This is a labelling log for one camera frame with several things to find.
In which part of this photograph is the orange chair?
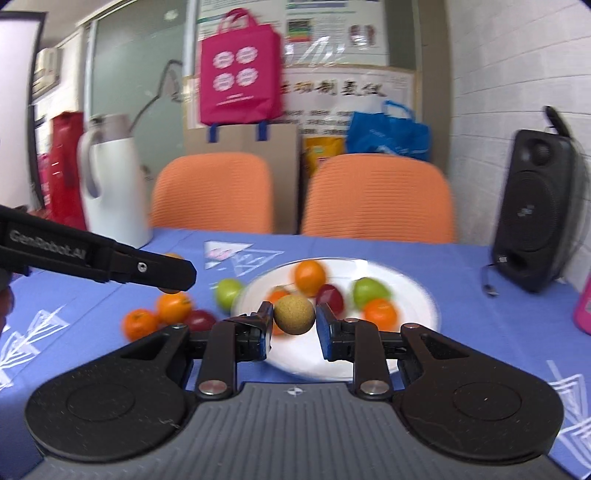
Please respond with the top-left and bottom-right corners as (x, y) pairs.
(151, 154), (274, 234)
(300, 154), (457, 244)

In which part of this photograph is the pink bottle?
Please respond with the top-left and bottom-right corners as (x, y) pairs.
(573, 272), (591, 335)

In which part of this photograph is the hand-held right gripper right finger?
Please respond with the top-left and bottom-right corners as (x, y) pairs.
(315, 302), (468, 400)

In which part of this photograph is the brown blue-handled paper bag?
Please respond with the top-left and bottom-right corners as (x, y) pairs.
(184, 121), (300, 234)

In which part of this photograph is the white rimmed plate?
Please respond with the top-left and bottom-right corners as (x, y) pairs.
(231, 258), (441, 381)

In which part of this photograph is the small green fruit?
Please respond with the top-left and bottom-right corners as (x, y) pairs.
(216, 278), (245, 309)

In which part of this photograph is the dark-framed board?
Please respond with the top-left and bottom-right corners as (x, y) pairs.
(0, 11), (48, 214)

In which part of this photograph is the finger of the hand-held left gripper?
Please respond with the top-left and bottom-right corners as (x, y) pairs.
(107, 242), (198, 293)

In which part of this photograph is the white wall unit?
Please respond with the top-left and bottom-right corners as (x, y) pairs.
(31, 46), (64, 97)

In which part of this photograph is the blue printed tablecloth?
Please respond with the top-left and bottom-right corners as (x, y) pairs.
(0, 226), (591, 480)

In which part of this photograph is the magenta tote bag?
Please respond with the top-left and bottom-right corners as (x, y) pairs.
(198, 8), (284, 127)

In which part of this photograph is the black speaker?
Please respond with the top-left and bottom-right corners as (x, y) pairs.
(492, 129), (578, 293)

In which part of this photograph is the brown kiwi fruit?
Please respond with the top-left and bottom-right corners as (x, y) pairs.
(273, 294), (317, 335)

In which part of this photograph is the white chart wall poster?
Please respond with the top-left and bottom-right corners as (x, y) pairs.
(198, 0), (387, 68)

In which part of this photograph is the white thermos jug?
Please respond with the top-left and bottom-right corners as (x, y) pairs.
(77, 114), (153, 249)

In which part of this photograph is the large orange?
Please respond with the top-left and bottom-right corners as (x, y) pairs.
(294, 260), (327, 297)
(157, 292), (192, 325)

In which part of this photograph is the blue tote bag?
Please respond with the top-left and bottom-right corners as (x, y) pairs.
(346, 100), (432, 162)

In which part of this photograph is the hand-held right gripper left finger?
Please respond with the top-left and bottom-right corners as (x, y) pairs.
(121, 301), (274, 400)

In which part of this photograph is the dark red plum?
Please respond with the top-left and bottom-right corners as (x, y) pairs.
(315, 284), (345, 318)
(185, 309), (218, 332)

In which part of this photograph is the large green fruit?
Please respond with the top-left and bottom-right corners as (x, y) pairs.
(352, 277), (392, 310)

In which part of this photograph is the black clip microphone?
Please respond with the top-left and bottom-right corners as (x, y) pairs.
(544, 106), (572, 137)

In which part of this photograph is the red thermos jug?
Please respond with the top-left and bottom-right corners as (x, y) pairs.
(46, 111), (89, 230)

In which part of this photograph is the yellow bag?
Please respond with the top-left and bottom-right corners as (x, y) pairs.
(302, 135), (347, 178)

